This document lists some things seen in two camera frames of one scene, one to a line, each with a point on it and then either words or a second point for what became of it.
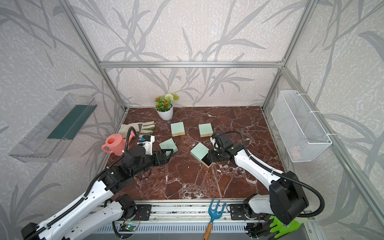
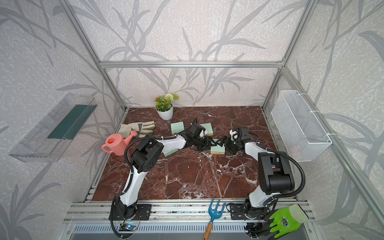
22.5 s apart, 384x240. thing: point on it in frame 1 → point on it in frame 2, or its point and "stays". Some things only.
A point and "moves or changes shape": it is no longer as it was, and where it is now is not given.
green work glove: (282, 229) stays
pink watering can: (115, 144) stays
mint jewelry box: (177, 129) stays
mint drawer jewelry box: (202, 153) moves or changes shape
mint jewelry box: (205, 130) stays
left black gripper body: (147, 161) → (202, 145)
